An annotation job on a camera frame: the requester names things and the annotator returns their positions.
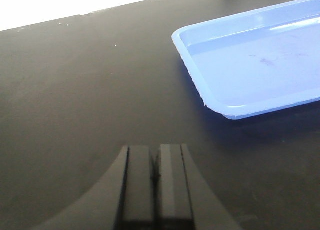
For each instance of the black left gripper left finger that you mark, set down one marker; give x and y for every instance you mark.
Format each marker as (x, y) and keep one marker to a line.
(122, 199)

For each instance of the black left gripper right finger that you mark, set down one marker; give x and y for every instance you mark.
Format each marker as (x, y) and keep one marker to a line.
(185, 201)

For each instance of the blue plastic tray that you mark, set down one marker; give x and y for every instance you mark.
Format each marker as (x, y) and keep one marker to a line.
(255, 62)

